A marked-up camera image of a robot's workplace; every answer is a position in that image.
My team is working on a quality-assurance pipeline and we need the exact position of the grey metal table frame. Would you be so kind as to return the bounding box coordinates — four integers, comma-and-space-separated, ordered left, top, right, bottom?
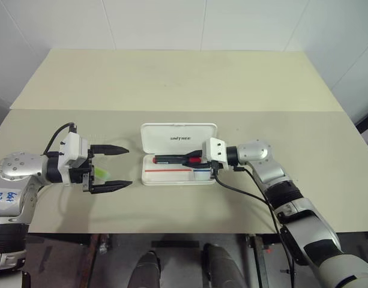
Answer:
243, 233, 270, 288

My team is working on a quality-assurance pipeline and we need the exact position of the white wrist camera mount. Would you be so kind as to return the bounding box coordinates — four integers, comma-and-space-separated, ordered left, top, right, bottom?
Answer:
201, 137, 228, 172
58, 131, 90, 184

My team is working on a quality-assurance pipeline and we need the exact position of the red and black marker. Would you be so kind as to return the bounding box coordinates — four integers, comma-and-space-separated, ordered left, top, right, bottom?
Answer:
152, 155, 202, 165

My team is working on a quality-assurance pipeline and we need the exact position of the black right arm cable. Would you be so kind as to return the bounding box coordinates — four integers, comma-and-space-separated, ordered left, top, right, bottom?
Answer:
212, 166, 295, 288

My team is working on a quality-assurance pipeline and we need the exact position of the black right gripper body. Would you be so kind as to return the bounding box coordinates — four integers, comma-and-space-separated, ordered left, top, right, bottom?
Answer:
201, 149, 223, 181

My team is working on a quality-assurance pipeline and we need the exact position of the white pencil case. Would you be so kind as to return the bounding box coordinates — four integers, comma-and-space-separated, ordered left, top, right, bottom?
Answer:
140, 122, 219, 186

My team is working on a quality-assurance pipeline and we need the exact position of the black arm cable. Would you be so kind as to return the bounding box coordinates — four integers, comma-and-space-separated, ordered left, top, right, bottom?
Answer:
40, 122, 80, 157
212, 166, 295, 288

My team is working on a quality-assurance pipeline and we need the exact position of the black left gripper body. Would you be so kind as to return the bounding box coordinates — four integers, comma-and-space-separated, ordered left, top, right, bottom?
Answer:
68, 144, 96, 194

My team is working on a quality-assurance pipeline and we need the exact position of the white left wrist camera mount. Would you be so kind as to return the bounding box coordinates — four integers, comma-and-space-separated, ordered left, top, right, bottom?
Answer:
58, 131, 90, 184

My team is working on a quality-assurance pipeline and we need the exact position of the green marker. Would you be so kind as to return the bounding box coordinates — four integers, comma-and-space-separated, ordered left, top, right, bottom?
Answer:
93, 166, 111, 181

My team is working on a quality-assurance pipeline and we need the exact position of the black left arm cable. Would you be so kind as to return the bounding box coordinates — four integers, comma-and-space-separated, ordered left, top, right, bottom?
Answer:
40, 122, 80, 157

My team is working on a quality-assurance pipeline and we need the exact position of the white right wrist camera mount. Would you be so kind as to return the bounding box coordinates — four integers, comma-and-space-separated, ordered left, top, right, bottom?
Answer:
201, 137, 228, 172

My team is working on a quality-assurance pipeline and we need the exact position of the black bar under table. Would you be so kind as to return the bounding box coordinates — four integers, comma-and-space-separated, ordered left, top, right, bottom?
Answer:
151, 239, 200, 249

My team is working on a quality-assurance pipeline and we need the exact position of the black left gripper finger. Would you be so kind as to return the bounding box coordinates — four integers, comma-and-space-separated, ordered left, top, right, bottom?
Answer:
91, 180, 134, 196
90, 144, 130, 157

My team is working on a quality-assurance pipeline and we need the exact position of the rusty brown table leg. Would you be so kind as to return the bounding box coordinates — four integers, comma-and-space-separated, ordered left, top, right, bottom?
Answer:
86, 233, 110, 288

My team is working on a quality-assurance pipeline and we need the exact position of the dark rounded shape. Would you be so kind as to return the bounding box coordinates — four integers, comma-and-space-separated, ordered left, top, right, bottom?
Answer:
202, 242, 248, 288
132, 250, 162, 288

